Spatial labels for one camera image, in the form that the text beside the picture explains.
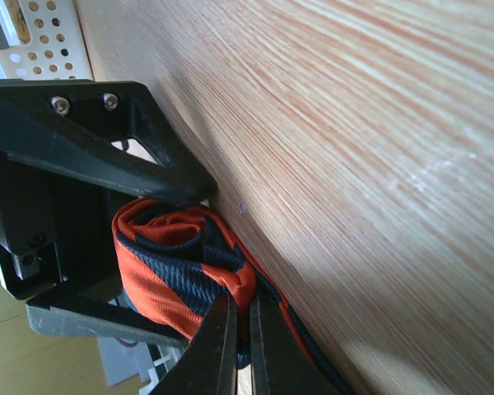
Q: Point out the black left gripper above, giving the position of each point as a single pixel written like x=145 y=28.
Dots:
x=55 y=230

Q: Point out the white perforated plastic basket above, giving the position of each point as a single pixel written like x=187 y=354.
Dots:
x=42 y=40

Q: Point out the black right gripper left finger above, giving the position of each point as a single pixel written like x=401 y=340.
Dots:
x=209 y=364

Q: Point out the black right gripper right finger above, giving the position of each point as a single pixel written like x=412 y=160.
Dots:
x=278 y=365

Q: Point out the orange navy striped tie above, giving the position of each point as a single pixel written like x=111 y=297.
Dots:
x=175 y=261

